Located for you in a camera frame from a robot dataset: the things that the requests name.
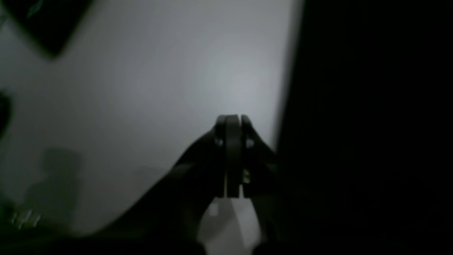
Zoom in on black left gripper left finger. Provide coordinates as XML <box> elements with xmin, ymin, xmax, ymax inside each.
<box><xmin>71</xmin><ymin>115</ymin><xmax>227</xmax><ymax>255</ymax></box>

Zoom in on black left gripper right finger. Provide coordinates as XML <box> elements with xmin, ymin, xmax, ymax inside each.
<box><xmin>240</xmin><ymin>115</ymin><xmax>283</xmax><ymax>255</ymax></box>

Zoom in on black T-shirt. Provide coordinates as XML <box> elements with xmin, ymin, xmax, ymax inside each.
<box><xmin>278</xmin><ymin>0</ymin><xmax>452</xmax><ymax>255</ymax></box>

